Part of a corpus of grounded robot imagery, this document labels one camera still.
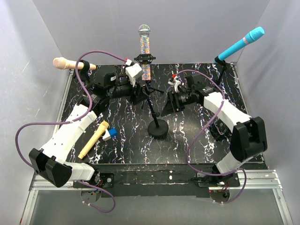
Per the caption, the black round-base mic stand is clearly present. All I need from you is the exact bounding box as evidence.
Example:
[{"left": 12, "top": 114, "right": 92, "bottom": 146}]
[{"left": 146, "top": 91, "right": 169, "bottom": 139}]

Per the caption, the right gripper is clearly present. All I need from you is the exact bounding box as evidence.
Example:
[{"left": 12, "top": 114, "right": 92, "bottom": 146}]
[{"left": 160, "top": 90, "right": 194, "bottom": 116}]

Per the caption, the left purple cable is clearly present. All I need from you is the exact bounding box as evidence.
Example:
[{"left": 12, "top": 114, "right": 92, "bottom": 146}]
[{"left": 15, "top": 49, "right": 132, "bottom": 213}]

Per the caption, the pink microphone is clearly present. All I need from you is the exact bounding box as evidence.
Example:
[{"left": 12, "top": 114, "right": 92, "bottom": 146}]
[{"left": 52, "top": 57, "right": 96, "bottom": 70}]

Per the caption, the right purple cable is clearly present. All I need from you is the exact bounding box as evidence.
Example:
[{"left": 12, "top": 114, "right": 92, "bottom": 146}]
[{"left": 172, "top": 69, "right": 248, "bottom": 203}]

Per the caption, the glitter rhinestone microphone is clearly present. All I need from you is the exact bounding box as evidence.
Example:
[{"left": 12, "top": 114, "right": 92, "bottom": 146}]
[{"left": 138, "top": 24, "right": 151, "bottom": 81}]

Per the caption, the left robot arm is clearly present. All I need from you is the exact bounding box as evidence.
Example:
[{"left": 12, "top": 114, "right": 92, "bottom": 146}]
[{"left": 29, "top": 64, "right": 148, "bottom": 188}]

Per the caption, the purple cable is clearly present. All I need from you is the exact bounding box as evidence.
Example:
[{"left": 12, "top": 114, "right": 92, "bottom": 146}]
[
  {"left": 15, "top": 49, "right": 132, "bottom": 213},
  {"left": 172, "top": 69, "right": 248, "bottom": 203}
]

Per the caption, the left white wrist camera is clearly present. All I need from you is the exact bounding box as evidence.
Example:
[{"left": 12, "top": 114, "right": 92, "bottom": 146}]
[{"left": 126, "top": 63, "right": 143, "bottom": 87}]

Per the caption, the black tripod shock-mount stand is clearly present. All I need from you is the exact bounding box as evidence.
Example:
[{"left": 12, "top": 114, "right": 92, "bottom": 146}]
[{"left": 134, "top": 53, "right": 164, "bottom": 94}]

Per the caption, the cyan blue microphone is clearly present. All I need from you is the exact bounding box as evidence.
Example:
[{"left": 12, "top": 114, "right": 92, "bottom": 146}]
[{"left": 214, "top": 27, "right": 265, "bottom": 63}]

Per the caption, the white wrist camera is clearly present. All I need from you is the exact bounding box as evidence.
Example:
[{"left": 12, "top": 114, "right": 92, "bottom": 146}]
[
  {"left": 168, "top": 74, "right": 185, "bottom": 93},
  {"left": 126, "top": 63, "right": 143, "bottom": 87}
]

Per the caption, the black tripod stand, cyan microphone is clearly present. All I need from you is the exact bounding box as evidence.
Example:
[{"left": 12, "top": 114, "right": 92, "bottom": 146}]
[{"left": 213, "top": 57, "right": 229, "bottom": 87}]

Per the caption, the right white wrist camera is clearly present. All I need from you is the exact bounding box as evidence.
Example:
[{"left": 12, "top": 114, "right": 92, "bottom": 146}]
[{"left": 168, "top": 74, "right": 185, "bottom": 93}]

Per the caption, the cream yellow microphone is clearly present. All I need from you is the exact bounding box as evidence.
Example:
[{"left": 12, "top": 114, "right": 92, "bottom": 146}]
[{"left": 78, "top": 121, "right": 109, "bottom": 159}]

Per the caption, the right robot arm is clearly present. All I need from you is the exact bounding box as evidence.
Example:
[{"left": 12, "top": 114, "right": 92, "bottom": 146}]
[{"left": 161, "top": 75, "right": 267, "bottom": 186}]

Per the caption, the blue and white block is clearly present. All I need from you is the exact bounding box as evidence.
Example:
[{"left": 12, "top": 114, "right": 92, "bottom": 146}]
[{"left": 102, "top": 128, "right": 118, "bottom": 141}]

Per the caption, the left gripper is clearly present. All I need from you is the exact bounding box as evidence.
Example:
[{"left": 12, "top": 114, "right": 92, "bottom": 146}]
[{"left": 107, "top": 75, "right": 150, "bottom": 105}]

